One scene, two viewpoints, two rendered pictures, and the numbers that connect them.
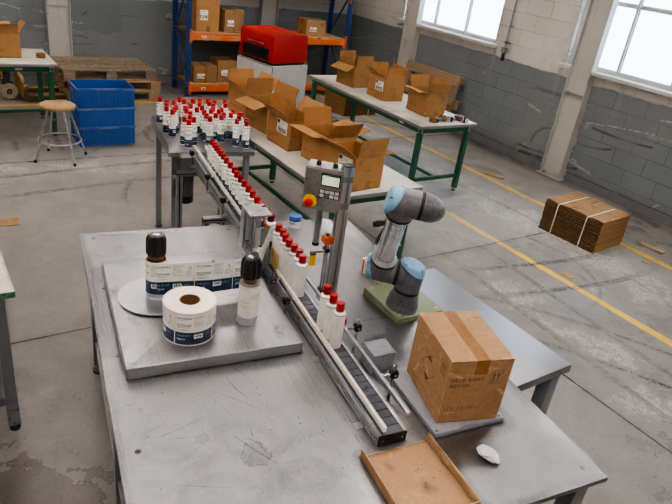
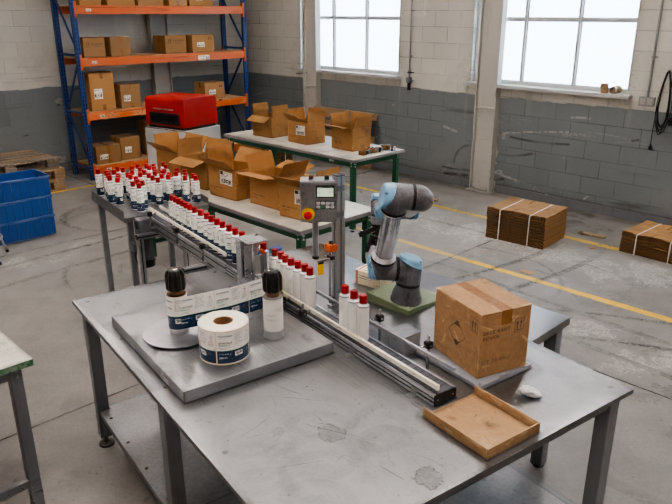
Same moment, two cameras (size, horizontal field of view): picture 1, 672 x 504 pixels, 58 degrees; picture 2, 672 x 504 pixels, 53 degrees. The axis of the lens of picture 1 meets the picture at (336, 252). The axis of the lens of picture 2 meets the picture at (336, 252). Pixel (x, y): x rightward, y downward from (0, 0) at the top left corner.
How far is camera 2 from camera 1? 0.65 m
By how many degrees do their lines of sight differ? 10
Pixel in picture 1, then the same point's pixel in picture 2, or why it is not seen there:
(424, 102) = (349, 137)
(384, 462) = (445, 415)
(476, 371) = (502, 321)
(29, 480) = not seen: outside the picture
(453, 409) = (489, 362)
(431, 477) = (490, 418)
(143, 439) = (225, 442)
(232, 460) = (313, 441)
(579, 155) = (503, 165)
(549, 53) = (453, 75)
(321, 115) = (263, 159)
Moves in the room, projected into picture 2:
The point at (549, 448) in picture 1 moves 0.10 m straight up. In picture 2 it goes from (578, 379) to (581, 356)
